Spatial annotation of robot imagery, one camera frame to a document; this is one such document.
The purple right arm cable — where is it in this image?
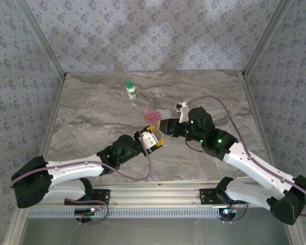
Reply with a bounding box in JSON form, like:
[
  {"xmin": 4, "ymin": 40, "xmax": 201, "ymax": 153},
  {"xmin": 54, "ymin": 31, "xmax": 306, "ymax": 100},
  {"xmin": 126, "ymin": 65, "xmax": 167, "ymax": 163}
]
[{"xmin": 188, "ymin": 94, "xmax": 306, "ymax": 225}]

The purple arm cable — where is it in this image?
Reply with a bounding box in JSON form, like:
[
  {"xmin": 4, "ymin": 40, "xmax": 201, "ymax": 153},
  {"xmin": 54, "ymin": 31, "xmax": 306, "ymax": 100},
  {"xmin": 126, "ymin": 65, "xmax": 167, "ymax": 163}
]
[
  {"xmin": 188, "ymin": 94, "xmax": 306, "ymax": 225},
  {"xmin": 9, "ymin": 135, "xmax": 154, "ymax": 226}
]

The right circuit board with LED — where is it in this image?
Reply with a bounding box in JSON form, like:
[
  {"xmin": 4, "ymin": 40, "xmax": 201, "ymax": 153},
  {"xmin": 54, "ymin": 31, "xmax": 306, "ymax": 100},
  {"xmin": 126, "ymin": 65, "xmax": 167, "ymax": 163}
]
[{"xmin": 219, "ymin": 208, "xmax": 238, "ymax": 216}]

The aluminium side rail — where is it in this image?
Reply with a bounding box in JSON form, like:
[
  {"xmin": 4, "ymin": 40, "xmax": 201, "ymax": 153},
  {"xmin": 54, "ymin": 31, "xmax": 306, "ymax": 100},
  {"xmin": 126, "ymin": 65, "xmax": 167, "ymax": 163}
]
[
  {"xmin": 29, "ymin": 73, "xmax": 67, "ymax": 188},
  {"xmin": 241, "ymin": 72, "xmax": 282, "ymax": 186}
]

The aluminium mounting rail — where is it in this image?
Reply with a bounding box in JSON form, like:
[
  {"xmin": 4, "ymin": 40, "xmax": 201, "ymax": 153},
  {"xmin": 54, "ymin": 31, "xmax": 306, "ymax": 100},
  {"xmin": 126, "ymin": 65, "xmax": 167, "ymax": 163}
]
[{"xmin": 16, "ymin": 178, "xmax": 295, "ymax": 207}]

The white pill bottle green cap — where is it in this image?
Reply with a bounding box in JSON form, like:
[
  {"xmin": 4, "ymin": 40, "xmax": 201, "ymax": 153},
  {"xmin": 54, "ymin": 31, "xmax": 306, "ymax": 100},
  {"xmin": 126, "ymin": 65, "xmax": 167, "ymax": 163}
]
[{"xmin": 125, "ymin": 81, "xmax": 137, "ymax": 100}]

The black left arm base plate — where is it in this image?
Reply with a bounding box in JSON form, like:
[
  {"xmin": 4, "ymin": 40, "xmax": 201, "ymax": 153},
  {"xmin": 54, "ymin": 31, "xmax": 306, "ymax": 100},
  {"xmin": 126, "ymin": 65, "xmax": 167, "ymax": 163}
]
[{"xmin": 64, "ymin": 188, "xmax": 111, "ymax": 206}]

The circuit board with led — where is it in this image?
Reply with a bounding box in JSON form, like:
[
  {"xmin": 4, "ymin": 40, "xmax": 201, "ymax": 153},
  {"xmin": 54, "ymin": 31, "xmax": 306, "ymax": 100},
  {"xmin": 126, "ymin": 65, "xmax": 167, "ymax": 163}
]
[
  {"xmin": 219, "ymin": 208, "xmax": 238, "ymax": 216},
  {"xmin": 74, "ymin": 208, "xmax": 96, "ymax": 215}
]

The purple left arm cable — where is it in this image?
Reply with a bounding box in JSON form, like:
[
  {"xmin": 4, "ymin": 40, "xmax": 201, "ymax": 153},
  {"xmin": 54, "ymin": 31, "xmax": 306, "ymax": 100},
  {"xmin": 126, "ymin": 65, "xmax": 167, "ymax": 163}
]
[{"xmin": 9, "ymin": 135, "xmax": 154, "ymax": 226}]

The pink and clear pill organizer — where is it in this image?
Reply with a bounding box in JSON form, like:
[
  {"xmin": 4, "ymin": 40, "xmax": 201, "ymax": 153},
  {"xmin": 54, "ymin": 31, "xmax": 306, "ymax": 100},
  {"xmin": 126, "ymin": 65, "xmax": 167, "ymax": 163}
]
[{"xmin": 143, "ymin": 107, "xmax": 173, "ymax": 123}]

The left circuit board with LED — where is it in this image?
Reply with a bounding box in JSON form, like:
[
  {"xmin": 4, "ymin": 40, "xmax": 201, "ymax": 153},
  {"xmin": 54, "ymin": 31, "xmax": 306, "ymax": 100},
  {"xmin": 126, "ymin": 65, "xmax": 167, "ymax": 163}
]
[{"xmin": 74, "ymin": 208, "xmax": 96, "ymax": 215}]

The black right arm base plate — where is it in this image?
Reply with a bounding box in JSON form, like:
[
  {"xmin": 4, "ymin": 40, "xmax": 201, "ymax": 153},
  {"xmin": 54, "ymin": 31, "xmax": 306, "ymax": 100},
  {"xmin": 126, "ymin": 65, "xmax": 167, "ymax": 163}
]
[{"xmin": 199, "ymin": 188, "xmax": 247, "ymax": 205}]

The grey metal shelf panel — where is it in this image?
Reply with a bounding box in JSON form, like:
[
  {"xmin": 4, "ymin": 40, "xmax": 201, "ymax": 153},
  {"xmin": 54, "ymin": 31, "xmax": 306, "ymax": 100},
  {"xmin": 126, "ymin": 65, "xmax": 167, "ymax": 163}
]
[{"xmin": 22, "ymin": 216, "xmax": 294, "ymax": 245}]

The grey slotted cable duct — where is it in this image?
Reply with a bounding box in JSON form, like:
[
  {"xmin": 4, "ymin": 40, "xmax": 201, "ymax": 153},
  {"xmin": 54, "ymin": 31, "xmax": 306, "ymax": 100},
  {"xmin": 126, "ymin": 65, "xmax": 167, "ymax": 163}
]
[{"xmin": 27, "ymin": 208, "xmax": 221, "ymax": 219}]

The aluminium frame post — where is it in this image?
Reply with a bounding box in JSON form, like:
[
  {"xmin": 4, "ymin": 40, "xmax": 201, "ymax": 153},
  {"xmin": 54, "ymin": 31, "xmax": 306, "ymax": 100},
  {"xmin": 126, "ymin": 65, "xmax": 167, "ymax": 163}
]
[
  {"xmin": 241, "ymin": 0, "xmax": 295, "ymax": 77},
  {"xmin": 14, "ymin": 0, "xmax": 67, "ymax": 78}
]

